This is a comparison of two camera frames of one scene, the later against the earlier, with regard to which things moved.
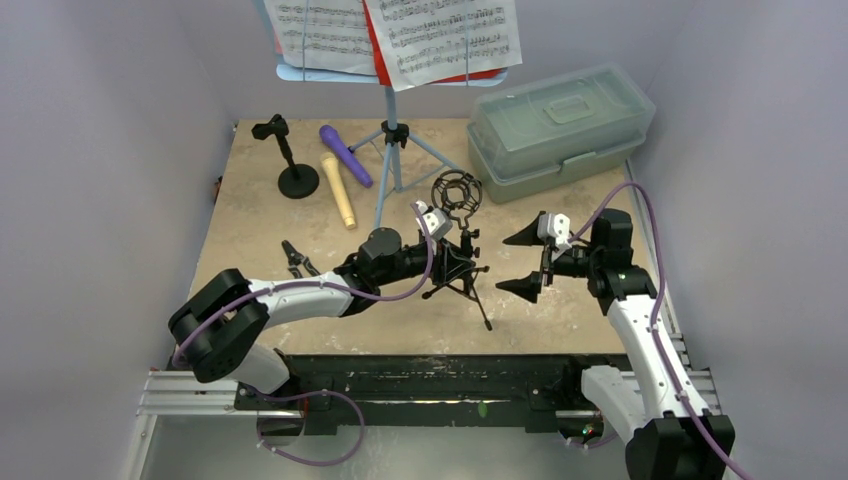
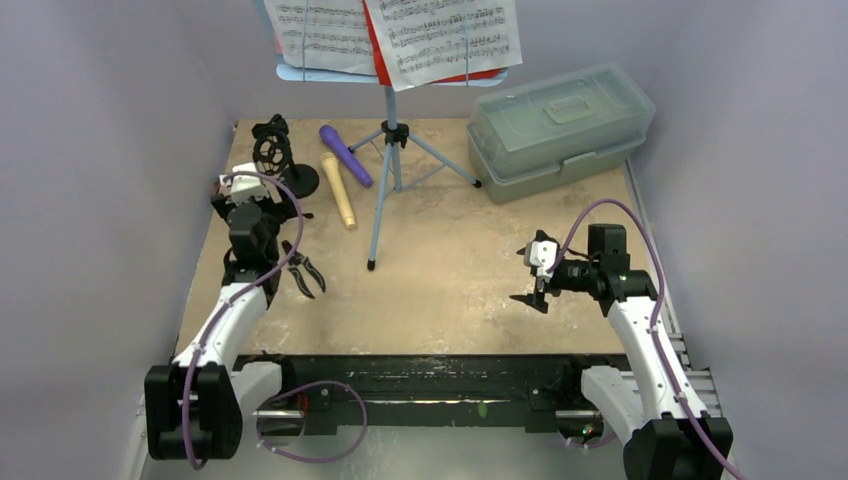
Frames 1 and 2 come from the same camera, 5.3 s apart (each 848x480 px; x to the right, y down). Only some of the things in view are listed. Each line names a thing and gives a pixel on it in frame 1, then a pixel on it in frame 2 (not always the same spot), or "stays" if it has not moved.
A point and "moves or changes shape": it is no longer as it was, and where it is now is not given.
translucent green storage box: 548,133 stays
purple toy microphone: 331,134 stays
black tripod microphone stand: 459,191 -> 282,211
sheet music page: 338,35 stays
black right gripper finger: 528,287 -> 535,300
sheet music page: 424,41 stays
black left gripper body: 439,254 -> 220,203
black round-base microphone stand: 298,181 moves or changes shape
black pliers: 294,259 stays
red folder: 380,66 stays
